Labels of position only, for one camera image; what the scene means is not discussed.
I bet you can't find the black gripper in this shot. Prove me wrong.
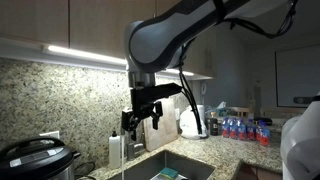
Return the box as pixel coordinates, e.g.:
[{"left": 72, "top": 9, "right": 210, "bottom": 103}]
[{"left": 121, "top": 85, "right": 164, "bottom": 142}]

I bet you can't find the wooden cutting board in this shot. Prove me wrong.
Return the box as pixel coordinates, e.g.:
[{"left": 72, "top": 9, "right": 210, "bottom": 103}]
[{"left": 143, "top": 97, "right": 179, "bottom": 153}]

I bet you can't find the white soap dispenser bottle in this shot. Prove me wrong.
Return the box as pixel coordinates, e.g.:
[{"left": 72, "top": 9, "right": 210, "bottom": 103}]
[{"left": 108, "top": 130, "right": 122, "bottom": 170}]

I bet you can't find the white plastic bag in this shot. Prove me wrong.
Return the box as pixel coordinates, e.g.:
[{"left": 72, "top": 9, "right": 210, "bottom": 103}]
[{"left": 179, "top": 104, "right": 209, "bottom": 140}]

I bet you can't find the green sponge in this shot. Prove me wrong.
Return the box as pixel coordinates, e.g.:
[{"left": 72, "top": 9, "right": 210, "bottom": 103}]
[{"left": 159, "top": 167, "right": 180, "bottom": 180}]

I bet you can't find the stainless steel sink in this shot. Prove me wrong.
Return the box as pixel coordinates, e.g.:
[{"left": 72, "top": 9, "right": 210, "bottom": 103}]
[{"left": 108, "top": 149, "right": 217, "bottom": 180}]

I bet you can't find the dark small bottle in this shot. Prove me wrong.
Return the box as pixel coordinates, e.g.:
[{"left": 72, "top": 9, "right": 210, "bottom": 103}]
[{"left": 208, "top": 111, "right": 220, "bottom": 137}]

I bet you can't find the teal tissue box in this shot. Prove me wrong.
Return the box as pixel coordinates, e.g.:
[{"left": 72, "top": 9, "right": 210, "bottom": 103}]
[{"left": 205, "top": 101, "right": 231, "bottom": 118}]

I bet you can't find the red blue juice pouch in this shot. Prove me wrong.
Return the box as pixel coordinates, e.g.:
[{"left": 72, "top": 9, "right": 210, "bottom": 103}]
[
  {"left": 259, "top": 124, "right": 271, "bottom": 147},
  {"left": 237, "top": 119, "right": 248, "bottom": 141},
  {"left": 229, "top": 118, "right": 239, "bottom": 140},
  {"left": 221, "top": 117, "right": 231, "bottom": 139},
  {"left": 254, "top": 121, "right": 263, "bottom": 142},
  {"left": 246, "top": 118, "right": 257, "bottom": 141}
]

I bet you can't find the under-cabinet light strip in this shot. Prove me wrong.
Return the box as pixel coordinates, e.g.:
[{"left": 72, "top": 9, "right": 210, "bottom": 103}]
[{"left": 41, "top": 44, "right": 195, "bottom": 78}]

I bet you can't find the wooden tray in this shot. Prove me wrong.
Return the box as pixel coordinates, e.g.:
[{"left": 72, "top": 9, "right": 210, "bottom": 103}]
[{"left": 228, "top": 106, "right": 251, "bottom": 118}]

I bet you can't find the wide wooden cabinet door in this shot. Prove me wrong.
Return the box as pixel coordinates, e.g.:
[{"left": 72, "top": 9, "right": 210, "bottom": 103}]
[{"left": 68, "top": 0, "right": 157, "bottom": 60}]

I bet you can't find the black pressure cooker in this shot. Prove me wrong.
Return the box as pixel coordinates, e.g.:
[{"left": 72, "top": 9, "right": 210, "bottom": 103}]
[{"left": 0, "top": 136, "right": 82, "bottom": 180}]

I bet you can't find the narrow wooden cabinet door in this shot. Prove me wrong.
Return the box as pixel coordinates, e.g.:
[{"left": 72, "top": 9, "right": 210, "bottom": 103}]
[{"left": 0, "top": 0, "right": 70, "bottom": 48}]

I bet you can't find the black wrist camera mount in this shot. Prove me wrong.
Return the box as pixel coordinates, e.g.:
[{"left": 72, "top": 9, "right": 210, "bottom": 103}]
[{"left": 153, "top": 82, "right": 184, "bottom": 101}]

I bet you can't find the black cooker power cord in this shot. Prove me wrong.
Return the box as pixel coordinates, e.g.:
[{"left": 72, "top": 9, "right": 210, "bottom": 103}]
[{"left": 73, "top": 161, "right": 98, "bottom": 180}]

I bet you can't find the white wall outlet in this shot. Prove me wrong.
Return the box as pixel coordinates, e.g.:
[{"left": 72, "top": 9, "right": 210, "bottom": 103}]
[{"left": 39, "top": 130, "right": 61, "bottom": 140}]

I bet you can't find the white wall board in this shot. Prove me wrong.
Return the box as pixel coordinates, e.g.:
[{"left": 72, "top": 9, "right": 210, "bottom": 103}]
[{"left": 274, "top": 44, "right": 320, "bottom": 108}]

